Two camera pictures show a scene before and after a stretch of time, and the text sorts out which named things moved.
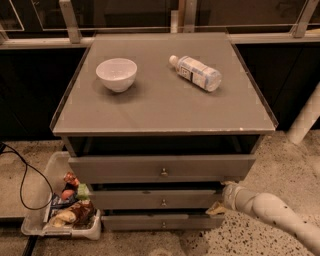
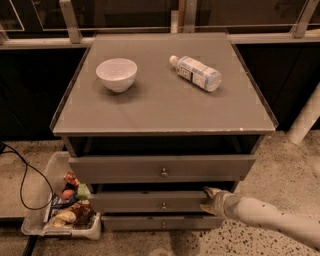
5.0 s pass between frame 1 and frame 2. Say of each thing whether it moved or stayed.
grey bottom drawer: stayed
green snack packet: stayed
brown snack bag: stayed
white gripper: moved
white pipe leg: stayed
